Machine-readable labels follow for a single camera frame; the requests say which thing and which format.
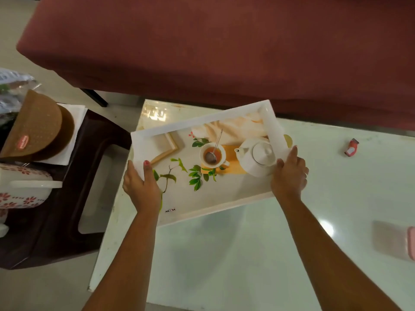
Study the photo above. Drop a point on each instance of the dark brown plastic stool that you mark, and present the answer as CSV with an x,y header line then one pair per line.
x,y
48,229

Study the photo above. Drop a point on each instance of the person's right forearm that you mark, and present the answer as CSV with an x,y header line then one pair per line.
x,y
324,255

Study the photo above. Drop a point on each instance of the person's left hand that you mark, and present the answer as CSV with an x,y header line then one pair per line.
x,y
142,194

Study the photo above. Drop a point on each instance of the person's right thumb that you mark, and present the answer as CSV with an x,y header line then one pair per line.
x,y
280,165

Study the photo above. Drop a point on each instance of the white printed serving tray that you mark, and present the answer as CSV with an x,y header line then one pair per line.
x,y
227,194

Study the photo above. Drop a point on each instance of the clear plastic bag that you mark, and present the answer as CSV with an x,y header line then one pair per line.
x,y
11,90

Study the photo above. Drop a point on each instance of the maroon cushioned sofa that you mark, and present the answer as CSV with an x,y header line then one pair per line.
x,y
227,45

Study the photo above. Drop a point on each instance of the person's left forearm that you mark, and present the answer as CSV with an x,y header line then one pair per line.
x,y
129,262

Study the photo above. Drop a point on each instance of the person's right hand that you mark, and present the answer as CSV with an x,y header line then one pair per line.
x,y
288,179

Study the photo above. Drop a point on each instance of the white red floral pot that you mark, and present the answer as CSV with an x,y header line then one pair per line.
x,y
22,187

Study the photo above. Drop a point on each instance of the black sofa leg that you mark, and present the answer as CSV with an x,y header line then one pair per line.
x,y
95,97

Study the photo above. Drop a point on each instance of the white paper napkins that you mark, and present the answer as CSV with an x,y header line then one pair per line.
x,y
77,119

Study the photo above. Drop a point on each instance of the pink object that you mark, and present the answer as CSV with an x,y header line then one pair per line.
x,y
411,242

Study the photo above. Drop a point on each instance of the person's left thumb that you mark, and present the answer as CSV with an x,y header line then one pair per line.
x,y
148,173

